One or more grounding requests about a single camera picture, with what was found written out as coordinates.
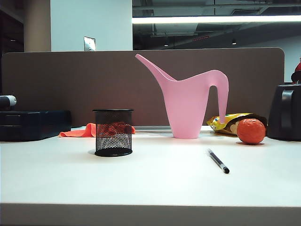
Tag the black gel pen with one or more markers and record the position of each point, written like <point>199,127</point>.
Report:
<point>217,160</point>

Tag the black mesh pen basket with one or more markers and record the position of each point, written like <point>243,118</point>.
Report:
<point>113,143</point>

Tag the pink plastic watering can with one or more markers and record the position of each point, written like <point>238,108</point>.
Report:
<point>185,106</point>

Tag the yellow snack bag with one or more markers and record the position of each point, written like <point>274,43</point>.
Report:
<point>218,124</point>

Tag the orange cloth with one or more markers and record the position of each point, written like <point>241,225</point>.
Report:
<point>77,133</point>

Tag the brown desk partition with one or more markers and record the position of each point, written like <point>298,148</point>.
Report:
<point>70,82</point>

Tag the orange ball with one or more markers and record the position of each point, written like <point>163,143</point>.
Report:
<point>251,131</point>

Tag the white ceiling light strip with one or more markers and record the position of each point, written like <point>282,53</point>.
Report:
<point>211,19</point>

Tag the black plastic case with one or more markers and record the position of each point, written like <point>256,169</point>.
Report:
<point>33,124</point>

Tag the beige round column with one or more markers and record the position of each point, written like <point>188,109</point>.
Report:
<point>37,26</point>

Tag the grey and white cylindrical device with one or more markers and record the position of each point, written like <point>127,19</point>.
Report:
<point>7,100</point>

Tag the red and black object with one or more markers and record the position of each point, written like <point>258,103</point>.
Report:
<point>296,74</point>

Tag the silver wall switch plate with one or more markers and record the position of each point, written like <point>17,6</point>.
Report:
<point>89,43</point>

